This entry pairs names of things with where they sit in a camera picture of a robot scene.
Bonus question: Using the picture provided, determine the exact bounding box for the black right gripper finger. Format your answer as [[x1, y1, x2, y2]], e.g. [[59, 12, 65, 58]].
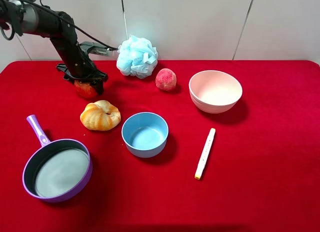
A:
[[63, 74, 75, 82]]

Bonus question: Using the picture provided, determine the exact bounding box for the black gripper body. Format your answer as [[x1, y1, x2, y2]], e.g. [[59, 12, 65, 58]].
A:
[[50, 35, 108, 83]]

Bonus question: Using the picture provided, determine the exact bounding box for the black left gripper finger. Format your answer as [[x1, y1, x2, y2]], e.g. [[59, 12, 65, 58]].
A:
[[91, 80, 104, 95]]

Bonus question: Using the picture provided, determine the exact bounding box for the red yellow apple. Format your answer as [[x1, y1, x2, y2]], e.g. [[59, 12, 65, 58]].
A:
[[73, 80, 98, 99]]

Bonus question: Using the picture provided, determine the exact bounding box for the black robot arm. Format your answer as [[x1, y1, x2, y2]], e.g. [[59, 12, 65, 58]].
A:
[[0, 0, 110, 98]]

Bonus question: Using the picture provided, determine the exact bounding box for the orange croissant bread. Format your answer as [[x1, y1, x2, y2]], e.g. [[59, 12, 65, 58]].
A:
[[80, 100, 121, 131]]

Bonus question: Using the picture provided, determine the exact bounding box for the light blue bath loofah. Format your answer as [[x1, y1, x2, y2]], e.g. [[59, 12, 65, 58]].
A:
[[116, 35, 158, 79]]

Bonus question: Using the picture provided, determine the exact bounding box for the blue bowl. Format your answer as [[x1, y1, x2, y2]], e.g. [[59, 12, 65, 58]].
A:
[[121, 112, 169, 158]]

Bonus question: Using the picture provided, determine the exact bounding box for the red peach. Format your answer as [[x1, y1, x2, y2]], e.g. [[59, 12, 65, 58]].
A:
[[155, 68, 177, 92]]

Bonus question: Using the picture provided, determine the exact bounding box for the purple frying pan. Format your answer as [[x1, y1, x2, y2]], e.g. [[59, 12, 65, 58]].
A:
[[22, 114, 93, 203]]

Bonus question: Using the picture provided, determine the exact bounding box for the red velvet tablecloth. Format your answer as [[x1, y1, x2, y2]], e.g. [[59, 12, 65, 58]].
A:
[[0, 60, 320, 232]]

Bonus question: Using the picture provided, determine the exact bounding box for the pink bowl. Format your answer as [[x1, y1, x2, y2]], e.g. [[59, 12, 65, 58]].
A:
[[188, 70, 243, 114]]

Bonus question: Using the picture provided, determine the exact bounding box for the white yellow marker pen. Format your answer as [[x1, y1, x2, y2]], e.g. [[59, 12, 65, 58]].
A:
[[194, 128, 216, 180]]

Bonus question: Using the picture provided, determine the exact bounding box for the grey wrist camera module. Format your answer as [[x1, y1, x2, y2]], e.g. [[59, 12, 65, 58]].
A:
[[80, 41, 115, 57]]

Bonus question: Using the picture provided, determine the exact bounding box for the black cable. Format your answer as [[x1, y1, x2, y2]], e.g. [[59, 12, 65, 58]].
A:
[[0, 0, 119, 51]]

